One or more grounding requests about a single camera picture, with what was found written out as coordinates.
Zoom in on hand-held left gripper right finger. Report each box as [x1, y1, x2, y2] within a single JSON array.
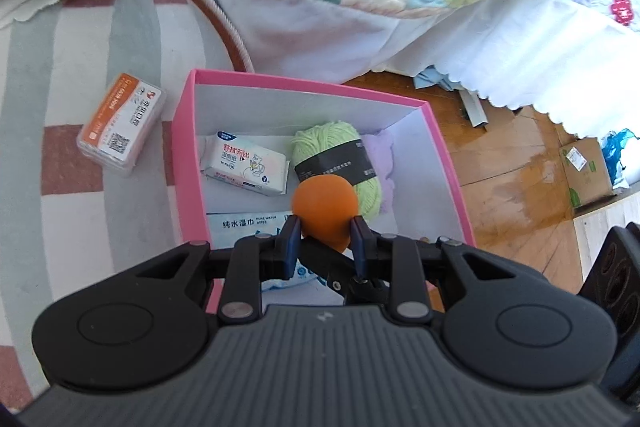
[[350, 216, 516, 325]]

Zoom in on orange-white packet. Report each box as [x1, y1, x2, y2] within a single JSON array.
[[76, 73, 166, 178]]

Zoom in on brown cardboard box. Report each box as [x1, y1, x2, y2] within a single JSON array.
[[559, 137, 616, 208]]

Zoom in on blue crumpled cloth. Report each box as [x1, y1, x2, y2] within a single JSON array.
[[412, 66, 463, 92]]

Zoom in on floral quilted bedspread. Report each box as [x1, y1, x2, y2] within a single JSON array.
[[195, 0, 640, 142]]

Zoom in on striped rug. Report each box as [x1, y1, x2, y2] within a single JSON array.
[[0, 0, 256, 408]]

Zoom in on white board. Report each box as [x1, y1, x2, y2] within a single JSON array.
[[572, 184, 640, 288]]

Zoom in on white wet wipes pack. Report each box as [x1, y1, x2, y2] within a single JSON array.
[[201, 131, 291, 198]]

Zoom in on blue wet wipes pack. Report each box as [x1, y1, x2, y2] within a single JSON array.
[[206, 211, 321, 293]]

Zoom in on purple plush toy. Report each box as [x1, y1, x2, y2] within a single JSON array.
[[361, 131, 396, 218]]

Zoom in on blue plastic bag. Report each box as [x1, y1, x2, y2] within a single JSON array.
[[600, 129, 640, 188]]

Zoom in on green yarn ball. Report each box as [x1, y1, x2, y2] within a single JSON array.
[[291, 121, 383, 223]]

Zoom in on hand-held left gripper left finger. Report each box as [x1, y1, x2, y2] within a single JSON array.
[[135, 216, 302, 325]]

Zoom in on pink cardboard box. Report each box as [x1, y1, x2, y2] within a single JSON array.
[[170, 68, 476, 315]]

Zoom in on white metal bar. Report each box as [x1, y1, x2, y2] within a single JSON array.
[[460, 89, 491, 128]]

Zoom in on orange makeup sponge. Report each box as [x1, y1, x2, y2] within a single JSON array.
[[291, 175, 361, 254]]

